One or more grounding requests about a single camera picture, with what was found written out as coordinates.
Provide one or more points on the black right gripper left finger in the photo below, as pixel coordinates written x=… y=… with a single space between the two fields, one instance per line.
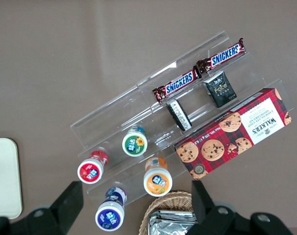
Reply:
x=62 y=210

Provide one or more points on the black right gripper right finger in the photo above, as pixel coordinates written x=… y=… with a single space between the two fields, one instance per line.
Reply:
x=209 y=220

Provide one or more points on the light oval wicker basket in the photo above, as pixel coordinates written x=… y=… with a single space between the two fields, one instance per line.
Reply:
x=168 y=200

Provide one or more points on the cream plastic serving tray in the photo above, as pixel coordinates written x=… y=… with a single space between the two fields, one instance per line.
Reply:
x=4 y=176

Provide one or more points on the stack of foil trays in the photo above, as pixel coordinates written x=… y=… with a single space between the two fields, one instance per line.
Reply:
x=170 y=222

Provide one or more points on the purple lid gum bottle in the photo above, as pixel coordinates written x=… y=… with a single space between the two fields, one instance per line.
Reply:
x=109 y=218

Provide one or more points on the red lid gum bottle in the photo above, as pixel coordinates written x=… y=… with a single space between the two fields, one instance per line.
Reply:
x=89 y=171

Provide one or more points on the orange lid gum bottle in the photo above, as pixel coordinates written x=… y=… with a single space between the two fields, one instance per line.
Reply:
x=157 y=183

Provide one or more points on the red Walkers cookie box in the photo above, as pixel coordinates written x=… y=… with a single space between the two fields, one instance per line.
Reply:
x=212 y=147

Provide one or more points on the green lid gum bottle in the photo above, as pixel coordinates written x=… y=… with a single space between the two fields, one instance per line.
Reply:
x=135 y=144

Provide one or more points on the clear acrylic tiered snack stand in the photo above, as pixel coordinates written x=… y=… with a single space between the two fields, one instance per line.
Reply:
x=109 y=117

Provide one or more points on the black tissue pack white barcode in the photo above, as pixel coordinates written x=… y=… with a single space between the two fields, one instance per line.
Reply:
x=179 y=115

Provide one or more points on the black Face tissue pack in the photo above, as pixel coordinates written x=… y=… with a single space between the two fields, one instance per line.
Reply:
x=219 y=90

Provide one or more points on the Snickers chocolate bar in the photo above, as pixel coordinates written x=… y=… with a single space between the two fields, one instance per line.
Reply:
x=179 y=83
x=224 y=55

